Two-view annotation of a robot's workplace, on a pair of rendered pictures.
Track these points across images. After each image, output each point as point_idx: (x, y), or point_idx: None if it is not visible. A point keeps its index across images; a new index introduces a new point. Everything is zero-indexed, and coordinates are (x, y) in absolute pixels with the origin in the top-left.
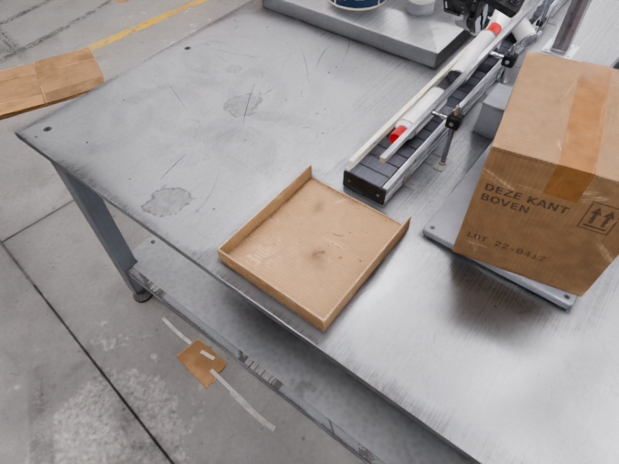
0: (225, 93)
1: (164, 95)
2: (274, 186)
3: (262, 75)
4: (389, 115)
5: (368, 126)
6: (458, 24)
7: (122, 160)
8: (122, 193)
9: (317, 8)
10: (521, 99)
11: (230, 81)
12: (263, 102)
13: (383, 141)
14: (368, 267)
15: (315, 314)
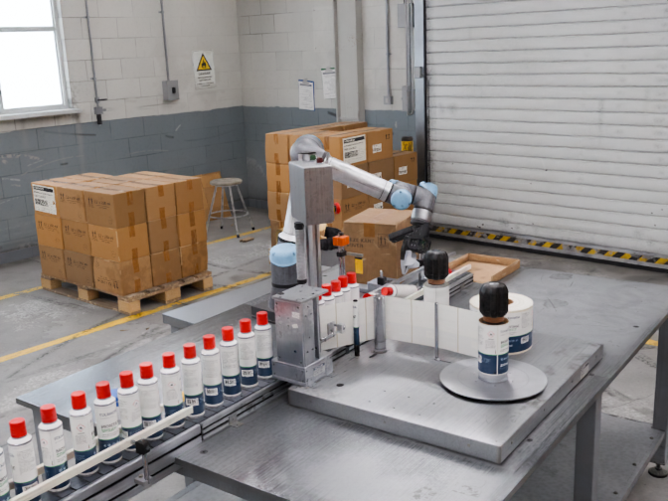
0: (573, 306)
1: (615, 304)
2: (509, 281)
3: (554, 315)
4: (453, 303)
5: (465, 299)
6: (417, 265)
7: (602, 283)
8: (586, 276)
9: (534, 332)
10: (405, 216)
11: (576, 311)
12: (541, 304)
13: (454, 279)
14: (454, 259)
15: (471, 253)
